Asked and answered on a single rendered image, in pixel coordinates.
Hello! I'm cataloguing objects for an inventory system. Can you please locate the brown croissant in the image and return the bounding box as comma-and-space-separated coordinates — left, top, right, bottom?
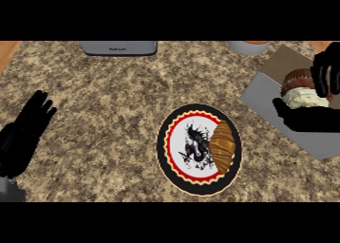
208, 119, 239, 177

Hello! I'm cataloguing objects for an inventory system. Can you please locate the grey appliance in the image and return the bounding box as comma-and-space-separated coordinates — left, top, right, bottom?
77, 40, 158, 57

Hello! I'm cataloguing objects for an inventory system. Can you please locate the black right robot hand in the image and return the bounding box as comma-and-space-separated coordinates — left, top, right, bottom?
270, 41, 340, 134

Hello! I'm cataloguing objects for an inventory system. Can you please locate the chocolate cupcake with white wrapper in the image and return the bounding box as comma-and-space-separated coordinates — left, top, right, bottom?
279, 67, 334, 110

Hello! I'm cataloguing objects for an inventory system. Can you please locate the grey cardboard box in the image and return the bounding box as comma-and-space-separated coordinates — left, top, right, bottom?
239, 44, 340, 160

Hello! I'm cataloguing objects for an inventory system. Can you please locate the black red patterned plate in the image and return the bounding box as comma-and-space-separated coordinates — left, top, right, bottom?
155, 103, 244, 197

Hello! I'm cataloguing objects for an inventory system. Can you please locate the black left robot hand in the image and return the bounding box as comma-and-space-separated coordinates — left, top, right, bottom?
0, 89, 58, 178

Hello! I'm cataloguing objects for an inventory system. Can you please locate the pale grey cup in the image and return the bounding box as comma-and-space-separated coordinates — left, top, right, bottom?
224, 40, 272, 57

